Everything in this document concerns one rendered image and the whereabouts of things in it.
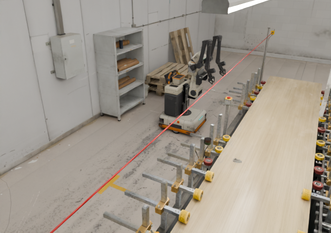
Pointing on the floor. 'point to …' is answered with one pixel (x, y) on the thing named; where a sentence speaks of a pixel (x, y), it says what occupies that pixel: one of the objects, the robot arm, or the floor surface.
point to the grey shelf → (115, 53)
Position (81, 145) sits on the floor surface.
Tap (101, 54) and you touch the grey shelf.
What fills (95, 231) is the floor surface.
